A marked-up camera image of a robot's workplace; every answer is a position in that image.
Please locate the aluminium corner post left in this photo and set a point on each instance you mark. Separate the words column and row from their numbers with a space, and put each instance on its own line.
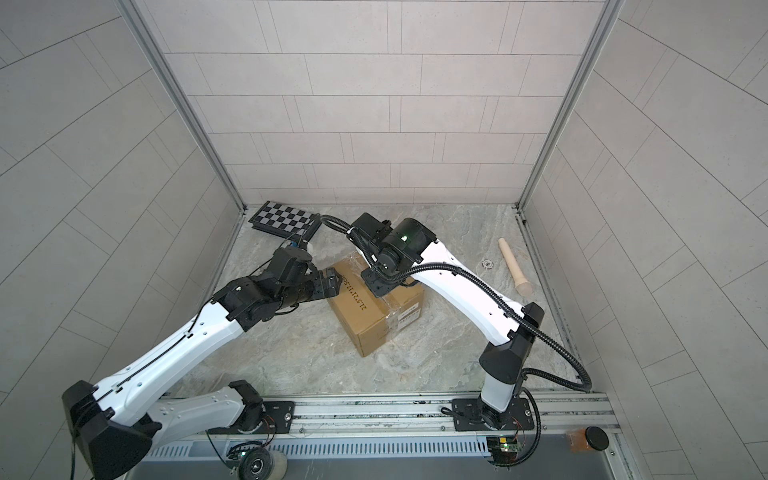
column 149, row 46

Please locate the aluminium corner post right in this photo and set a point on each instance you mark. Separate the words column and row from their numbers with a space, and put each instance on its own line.
column 599, row 36

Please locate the green circuit board right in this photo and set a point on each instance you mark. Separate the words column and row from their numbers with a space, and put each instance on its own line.
column 504, row 451

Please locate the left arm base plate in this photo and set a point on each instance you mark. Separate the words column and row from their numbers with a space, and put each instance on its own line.
column 270, row 417

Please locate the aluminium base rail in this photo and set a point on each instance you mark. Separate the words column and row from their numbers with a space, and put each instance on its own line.
column 409, row 426

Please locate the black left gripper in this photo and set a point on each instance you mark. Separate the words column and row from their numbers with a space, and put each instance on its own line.
column 320, row 290

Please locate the brown cardboard express box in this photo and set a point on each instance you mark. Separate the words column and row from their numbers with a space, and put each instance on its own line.
column 370, row 321

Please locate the cream plastic handle tool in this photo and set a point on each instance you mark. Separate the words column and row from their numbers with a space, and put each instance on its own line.
column 521, row 283

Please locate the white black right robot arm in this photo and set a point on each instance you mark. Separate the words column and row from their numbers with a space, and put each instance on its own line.
column 410, row 250

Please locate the aluminium corner post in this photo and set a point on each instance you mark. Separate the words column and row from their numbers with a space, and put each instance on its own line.
column 599, row 36
column 149, row 46

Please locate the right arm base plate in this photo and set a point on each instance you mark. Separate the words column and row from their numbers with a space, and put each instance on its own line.
column 471, row 414

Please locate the round black speaker device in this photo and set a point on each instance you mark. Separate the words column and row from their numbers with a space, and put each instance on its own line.
column 254, row 461

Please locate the black white chessboard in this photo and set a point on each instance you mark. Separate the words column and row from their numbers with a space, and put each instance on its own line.
column 285, row 221

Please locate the brown jar black lid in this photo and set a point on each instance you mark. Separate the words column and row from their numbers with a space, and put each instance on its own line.
column 588, row 439

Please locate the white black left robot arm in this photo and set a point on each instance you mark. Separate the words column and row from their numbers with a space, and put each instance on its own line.
column 117, row 421

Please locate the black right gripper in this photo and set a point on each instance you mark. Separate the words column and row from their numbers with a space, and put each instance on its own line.
column 376, row 288

